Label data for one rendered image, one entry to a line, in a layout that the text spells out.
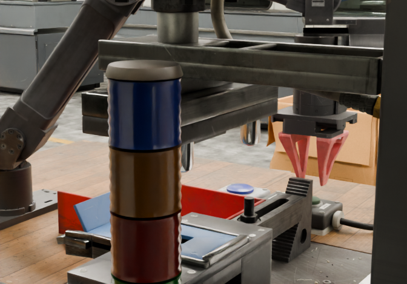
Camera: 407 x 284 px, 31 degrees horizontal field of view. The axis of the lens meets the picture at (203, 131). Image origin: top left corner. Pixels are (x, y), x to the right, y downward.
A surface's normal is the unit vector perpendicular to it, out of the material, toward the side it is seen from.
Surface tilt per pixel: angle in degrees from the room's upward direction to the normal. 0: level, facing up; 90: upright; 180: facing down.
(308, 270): 0
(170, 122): 76
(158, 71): 72
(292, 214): 90
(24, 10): 90
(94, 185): 0
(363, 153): 85
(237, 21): 90
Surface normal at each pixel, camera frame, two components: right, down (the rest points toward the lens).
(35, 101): 0.00, 0.00
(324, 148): -0.50, 0.52
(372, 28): -0.08, 0.21
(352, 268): 0.00, -0.98
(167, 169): 0.61, -0.07
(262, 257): 0.84, 0.11
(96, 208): 0.74, -0.39
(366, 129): -0.47, 0.04
